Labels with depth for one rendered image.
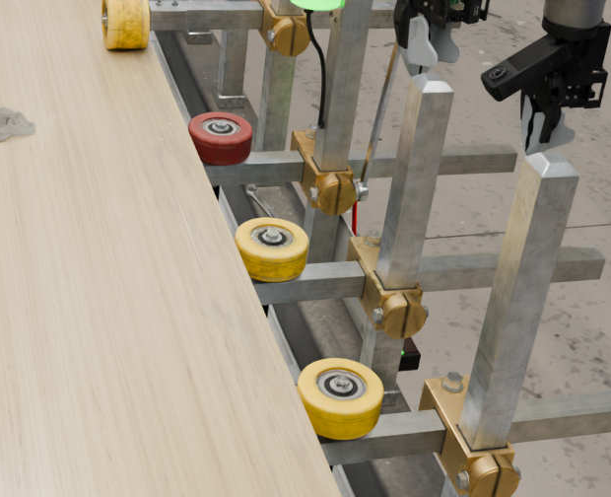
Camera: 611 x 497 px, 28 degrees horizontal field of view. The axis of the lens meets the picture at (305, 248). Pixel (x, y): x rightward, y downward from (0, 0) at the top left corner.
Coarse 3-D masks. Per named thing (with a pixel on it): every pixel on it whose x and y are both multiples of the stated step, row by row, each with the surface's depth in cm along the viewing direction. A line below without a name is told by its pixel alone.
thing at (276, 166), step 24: (480, 144) 167; (504, 144) 168; (216, 168) 154; (240, 168) 155; (264, 168) 157; (288, 168) 158; (360, 168) 161; (384, 168) 162; (456, 168) 165; (480, 168) 166; (504, 168) 167
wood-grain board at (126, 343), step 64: (0, 0) 179; (64, 0) 182; (0, 64) 162; (64, 64) 164; (128, 64) 166; (64, 128) 149; (128, 128) 151; (0, 192) 136; (64, 192) 137; (128, 192) 139; (192, 192) 140; (0, 256) 125; (64, 256) 127; (128, 256) 128; (192, 256) 130; (0, 320) 117; (64, 320) 118; (128, 320) 119; (192, 320) 120; (256, 320) 121; (0, 384) 109; (64, 384) 110; (128, 384) 111; (192, 384) 112; (256, 384) 113; (0, 448) 103; (64, 448) 103; (128, 448) 104; (192, 448) 105; (256, 448) 106; (320, 448) 107
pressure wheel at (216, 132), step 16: (208, 112) 156; (224, 112) 156; (192, 128) 152; (208, 128) 153; (224, 128) 153; (240, 128) 153; (208, 144) 150; (224, 144) 150; (240, 144) 151; (208, 160) 151; (224, 160) 151; (240, 160) 153
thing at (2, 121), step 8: (0, 112) 148; (8, 112) 149; (16, 112) 147; (0, 120) 146; (8, 120) 147; (16, 120) 147; (24, 120) 147; (0, 128) 145; (8, 128) 146; (16, 128) 146; (24, 128) 147; (32, 128) 148; (0, 136) 144
